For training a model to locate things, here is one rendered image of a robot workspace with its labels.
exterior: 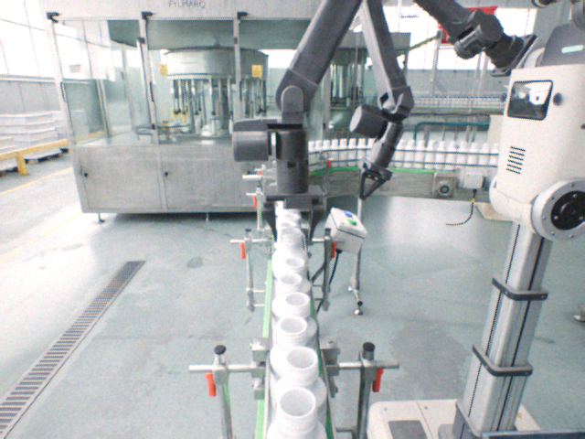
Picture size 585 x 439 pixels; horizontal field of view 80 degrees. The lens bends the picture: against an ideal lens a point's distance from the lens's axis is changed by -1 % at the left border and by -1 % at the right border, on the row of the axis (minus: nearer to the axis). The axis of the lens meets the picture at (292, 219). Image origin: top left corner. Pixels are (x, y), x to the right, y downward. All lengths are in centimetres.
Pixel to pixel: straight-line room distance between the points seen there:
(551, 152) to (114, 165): 402
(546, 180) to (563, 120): 13
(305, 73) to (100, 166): 397
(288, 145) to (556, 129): 60
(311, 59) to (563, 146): 60
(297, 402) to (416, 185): 203
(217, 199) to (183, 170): 49
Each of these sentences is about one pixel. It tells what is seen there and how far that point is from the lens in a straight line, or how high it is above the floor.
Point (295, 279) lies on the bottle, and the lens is 58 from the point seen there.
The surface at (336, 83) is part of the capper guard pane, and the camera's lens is 589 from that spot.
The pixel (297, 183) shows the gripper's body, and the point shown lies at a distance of 60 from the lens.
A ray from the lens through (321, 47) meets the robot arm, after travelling 60.
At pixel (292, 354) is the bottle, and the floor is 116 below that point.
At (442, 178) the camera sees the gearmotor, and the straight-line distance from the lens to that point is 223.
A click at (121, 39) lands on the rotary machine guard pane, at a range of 426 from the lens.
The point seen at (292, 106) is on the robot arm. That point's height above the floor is 142.
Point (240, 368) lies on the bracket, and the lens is 54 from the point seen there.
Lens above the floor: 144
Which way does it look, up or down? 20 degrees down
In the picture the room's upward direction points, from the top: straight up
